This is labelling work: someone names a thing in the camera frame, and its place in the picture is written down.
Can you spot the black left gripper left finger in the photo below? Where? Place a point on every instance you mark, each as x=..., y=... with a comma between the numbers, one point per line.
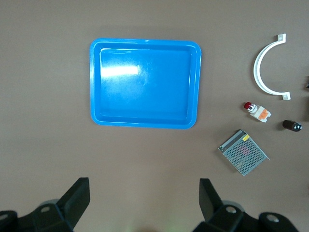
x=60, y=215

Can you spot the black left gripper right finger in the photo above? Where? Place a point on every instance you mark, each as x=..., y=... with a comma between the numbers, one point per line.
x=217, y=217

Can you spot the dark brown cylindrical capacitor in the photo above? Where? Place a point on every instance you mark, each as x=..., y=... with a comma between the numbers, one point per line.
x=292, y=125

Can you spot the perforated metal power supply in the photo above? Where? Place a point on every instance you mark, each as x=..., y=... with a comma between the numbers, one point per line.
x=243, y=152

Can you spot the blue plastic tray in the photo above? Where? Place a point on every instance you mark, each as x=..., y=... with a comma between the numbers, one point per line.
x=144, y=84

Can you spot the large white pipe clamp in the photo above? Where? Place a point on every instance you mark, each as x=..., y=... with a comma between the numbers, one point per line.
x=257, y=70

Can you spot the orange capped black push button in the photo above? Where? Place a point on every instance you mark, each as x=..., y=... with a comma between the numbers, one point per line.
x=307, y=84

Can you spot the red push button switch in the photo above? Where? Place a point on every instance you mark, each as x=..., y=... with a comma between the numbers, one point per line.
x=260, y=113

